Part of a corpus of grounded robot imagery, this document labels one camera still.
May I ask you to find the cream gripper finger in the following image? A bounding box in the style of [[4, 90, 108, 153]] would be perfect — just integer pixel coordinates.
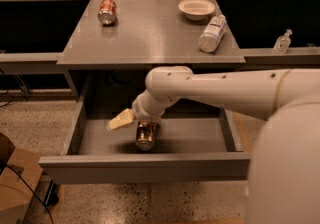
[[107, 108, 134, 131]]

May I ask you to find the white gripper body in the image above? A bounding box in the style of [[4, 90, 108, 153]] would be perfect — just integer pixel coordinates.
[[132, 90, 177, 122]]

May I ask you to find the orange soda can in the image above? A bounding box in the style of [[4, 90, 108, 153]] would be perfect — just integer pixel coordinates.
[[135, 122, 157, 151]]

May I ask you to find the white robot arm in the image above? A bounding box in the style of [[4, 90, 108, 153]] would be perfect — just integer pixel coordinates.
[[108, 66, 320, 224]]

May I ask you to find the grey open drawer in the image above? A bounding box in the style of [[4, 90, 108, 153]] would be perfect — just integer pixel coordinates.
[[39, 73, 250, 184]]

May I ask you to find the grey cabinet counter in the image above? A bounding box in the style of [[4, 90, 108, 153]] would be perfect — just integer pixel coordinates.
[[58, 0, 245, 102]]

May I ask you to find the red soda can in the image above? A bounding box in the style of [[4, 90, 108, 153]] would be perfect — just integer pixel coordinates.
[[98, 0, 117, 25]]

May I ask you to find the white plastic bottle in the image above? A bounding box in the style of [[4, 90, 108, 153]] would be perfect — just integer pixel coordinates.
[[198, 15, 227, 53]]

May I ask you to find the white paper bowl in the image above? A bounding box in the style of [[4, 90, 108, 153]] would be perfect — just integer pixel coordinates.
[[178, 0, 215, 21]]

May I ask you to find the brown cardboard box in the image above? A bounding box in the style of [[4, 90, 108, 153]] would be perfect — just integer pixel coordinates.
[[0, 133, 42, 224]]

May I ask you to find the clear sanitizer bottle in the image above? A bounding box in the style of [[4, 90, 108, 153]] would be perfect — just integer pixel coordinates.
[[273, 29, 292, 54]]

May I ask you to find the grey rail ledge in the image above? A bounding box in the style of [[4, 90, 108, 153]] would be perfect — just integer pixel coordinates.
[[0, 53, 64, 75]]

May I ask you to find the black cable on box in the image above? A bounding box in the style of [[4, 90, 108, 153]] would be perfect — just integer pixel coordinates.
[[0, 162, 54, 224]]

